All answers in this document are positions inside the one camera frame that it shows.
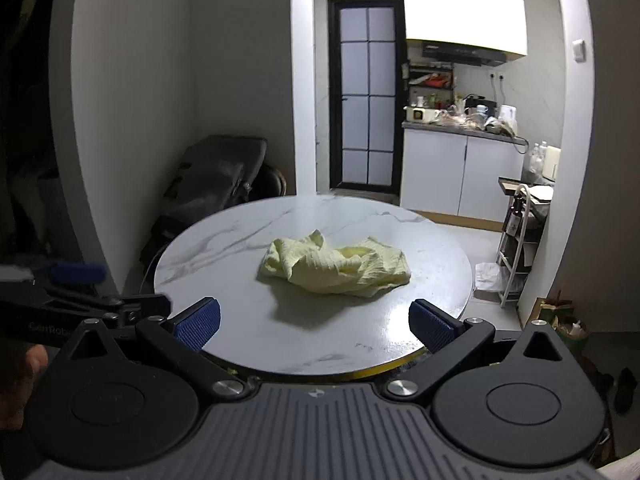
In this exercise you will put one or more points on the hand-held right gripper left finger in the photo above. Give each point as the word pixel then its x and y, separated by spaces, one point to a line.
pixel 197 327

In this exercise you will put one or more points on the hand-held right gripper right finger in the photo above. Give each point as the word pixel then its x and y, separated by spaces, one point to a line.
pixel 430 325

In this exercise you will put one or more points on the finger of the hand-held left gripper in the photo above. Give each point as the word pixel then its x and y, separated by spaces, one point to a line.
pixel 140 305
pixel 75 273

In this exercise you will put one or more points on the yellow towel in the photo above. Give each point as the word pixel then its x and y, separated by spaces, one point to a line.
pixel 330 270

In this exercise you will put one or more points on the person's left hand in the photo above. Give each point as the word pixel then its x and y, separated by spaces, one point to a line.
pixel 31 362

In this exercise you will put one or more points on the white plastic bag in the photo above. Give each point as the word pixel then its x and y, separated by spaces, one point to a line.
pixel 495 280

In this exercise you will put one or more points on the white rolling cart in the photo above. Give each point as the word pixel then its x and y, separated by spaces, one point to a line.
pixel 522 260

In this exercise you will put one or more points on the dark glass bottle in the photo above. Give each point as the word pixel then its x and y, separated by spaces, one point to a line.
pixel 514 217

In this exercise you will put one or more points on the grey backpack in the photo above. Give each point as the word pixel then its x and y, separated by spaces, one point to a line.
pixel 210 170

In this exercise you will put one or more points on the white kitchen base cabinet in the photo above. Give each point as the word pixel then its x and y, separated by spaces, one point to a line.
pixel 465 175

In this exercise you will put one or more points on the wooden framed board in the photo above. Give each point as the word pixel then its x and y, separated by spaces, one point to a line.
pixel 511 185

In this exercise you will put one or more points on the black chair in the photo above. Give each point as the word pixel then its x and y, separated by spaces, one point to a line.
pixel 270 182

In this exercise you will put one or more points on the clear plastic bottles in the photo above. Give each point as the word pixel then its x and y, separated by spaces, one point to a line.
pixel 536 157

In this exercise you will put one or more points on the cream countertop appliance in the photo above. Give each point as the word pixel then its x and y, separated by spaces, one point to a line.
pixel 422 114

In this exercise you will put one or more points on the white electric kettle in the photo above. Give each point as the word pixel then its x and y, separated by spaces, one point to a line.
pixel 508 113

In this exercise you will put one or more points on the black countertop appliance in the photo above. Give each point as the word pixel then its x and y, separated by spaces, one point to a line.
pixel 479 101

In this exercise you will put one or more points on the black framed glass door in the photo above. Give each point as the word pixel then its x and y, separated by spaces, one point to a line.
pixel 367 95

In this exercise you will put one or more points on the black spice rack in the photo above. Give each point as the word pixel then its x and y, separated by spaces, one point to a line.
pixel 431 80

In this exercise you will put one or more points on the black range hood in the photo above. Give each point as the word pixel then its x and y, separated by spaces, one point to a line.
pixel 462 52

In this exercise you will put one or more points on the white wall switch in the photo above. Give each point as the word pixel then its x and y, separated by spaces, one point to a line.
pixel 578 50

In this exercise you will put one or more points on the white wall cabinet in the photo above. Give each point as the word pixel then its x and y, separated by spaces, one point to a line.
pixel 465 5

